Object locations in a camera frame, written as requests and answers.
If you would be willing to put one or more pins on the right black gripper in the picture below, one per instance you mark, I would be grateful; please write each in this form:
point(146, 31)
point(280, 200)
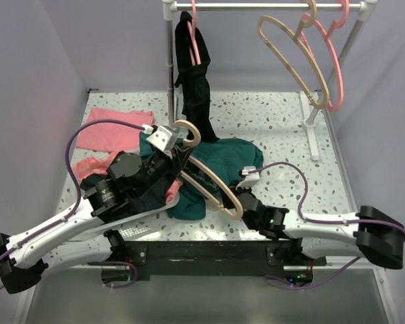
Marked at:
point(241, 190)

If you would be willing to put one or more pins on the beige wooden hanger front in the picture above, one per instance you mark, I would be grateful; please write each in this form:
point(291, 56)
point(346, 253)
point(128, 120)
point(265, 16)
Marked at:
point(238, 209)

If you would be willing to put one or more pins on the white metal clothes rack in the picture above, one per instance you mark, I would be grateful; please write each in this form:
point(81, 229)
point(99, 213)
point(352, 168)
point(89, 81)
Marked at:
point(326, 17)

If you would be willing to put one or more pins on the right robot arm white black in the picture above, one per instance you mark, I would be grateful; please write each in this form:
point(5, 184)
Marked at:
point(368, 234)

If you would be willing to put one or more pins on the white laundry basket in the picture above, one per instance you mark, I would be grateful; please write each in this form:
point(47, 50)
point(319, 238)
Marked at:
point(130, 228)

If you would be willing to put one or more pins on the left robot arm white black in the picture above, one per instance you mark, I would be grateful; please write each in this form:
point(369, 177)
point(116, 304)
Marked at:
point(133, 187)

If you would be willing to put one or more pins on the black shorts on hanger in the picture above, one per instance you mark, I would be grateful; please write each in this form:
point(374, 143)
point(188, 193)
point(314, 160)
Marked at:
point(192, 78)

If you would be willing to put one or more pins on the dark navy garment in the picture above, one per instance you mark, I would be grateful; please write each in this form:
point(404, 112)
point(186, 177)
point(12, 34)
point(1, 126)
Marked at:
point(154, 198)

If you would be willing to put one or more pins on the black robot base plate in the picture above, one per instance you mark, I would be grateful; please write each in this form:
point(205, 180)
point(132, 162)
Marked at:
point(238, 258)

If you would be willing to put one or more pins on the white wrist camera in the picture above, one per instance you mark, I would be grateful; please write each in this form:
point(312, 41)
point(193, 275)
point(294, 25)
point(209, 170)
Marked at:
point(163, 138)
point(249, 176)

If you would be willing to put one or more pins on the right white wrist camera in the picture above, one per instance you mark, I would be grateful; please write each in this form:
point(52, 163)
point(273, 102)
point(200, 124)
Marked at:
point(249, 176)

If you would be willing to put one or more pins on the pink hanger holding shorts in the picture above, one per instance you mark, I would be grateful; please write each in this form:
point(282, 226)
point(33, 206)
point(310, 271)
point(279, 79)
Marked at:
point(194, 50)

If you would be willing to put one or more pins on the coral patterned garment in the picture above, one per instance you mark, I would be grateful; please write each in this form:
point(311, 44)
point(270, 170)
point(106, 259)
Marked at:
point(92, 165)

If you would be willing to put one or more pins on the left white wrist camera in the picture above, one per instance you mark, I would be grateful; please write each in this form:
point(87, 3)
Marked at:
point(163, 138)

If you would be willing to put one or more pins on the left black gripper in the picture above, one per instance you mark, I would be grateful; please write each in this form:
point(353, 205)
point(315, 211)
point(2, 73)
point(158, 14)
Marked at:
point(179, 156)

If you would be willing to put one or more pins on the pink garment in basket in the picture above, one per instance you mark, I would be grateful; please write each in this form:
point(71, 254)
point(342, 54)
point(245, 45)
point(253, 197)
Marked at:
point(173, 191)

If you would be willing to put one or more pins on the pink folded shirt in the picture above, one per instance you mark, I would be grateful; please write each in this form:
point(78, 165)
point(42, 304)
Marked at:
point(108, 137)

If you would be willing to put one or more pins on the teal green shorts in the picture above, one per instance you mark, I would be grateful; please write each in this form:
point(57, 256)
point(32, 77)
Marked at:
point(225, 158)

